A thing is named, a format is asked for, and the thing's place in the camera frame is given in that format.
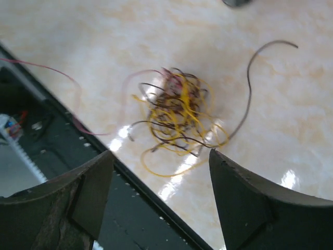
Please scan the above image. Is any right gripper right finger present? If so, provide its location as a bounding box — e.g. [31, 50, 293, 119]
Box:
[209, 149, 332, 249]

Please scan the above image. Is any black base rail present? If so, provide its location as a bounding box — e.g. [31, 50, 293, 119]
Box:
[1, 49, 209, 250]

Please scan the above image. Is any black drink can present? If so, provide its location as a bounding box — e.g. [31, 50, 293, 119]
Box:
[222, 0, 252, 8]

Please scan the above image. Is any pink wire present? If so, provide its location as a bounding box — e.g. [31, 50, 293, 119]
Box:
[0, 58, 162, 136]

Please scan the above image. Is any wire bundle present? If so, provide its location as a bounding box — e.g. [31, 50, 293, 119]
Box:
[127, 67, 231, 178]

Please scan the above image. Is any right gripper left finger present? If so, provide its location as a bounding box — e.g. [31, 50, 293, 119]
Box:
[1, 151, 114, 249]

